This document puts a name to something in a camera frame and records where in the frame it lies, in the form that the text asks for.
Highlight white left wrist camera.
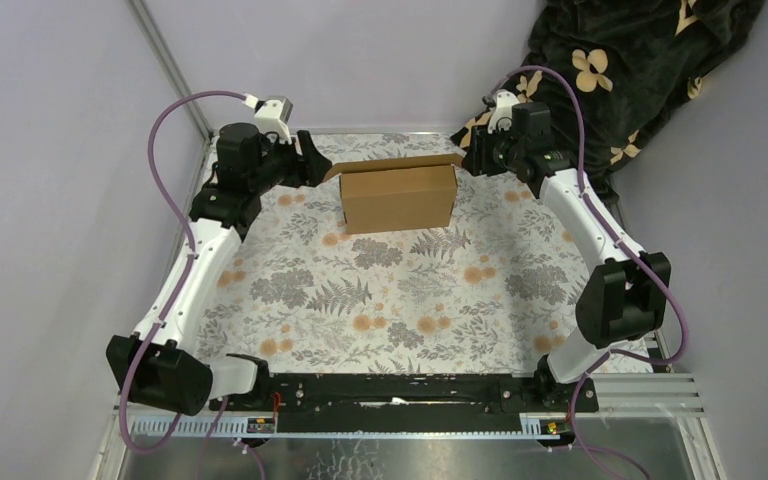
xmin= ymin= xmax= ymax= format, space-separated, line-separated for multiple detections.
xmin=243 ymin=94 xmax=293 ymax=145

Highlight brown cardboard box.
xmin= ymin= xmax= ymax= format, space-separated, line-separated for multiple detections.
xmin=325 ymin=153 xmax=463 ymax=235

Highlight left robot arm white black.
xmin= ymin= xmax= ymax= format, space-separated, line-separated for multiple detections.
xmin=106 ymin=123 xmax=332 ymax=416

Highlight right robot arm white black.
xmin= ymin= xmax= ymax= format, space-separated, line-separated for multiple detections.
xmin=463 ymin=93 xmax=671 ymax=412

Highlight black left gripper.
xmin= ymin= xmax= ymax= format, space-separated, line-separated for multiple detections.
xmin=245 ymin=128 xmax=331 ymax=196

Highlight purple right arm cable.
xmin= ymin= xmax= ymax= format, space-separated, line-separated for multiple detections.
xmin=489 ymin=64 xmax=691 ymax=480

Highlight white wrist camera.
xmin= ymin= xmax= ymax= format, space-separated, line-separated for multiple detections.
xmin=243 ymin=94 xmax=293 ymax=145
xmin=482 ymin=89 xmax=520 ymax=134

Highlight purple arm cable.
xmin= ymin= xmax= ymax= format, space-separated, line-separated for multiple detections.
xmin=489 ymin=64 xmax=691 ymax=480
xmin=118 ymin=90 xmax=259 ymax=480

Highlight aluminium frame rails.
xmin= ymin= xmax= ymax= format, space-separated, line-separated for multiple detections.
xmin=118 ymin=373 xmax=704 ymax=441

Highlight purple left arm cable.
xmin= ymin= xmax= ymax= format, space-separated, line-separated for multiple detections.
xmin=118 ymin=90 xmax=259 ymax=480

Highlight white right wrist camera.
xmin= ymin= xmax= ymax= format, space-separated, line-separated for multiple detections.
xmin=482 ymin=89 xmax=520 ymax=134

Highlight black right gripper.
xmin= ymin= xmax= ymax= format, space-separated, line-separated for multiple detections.
xmin=460 ymin=122 xmax=524 ymax=179

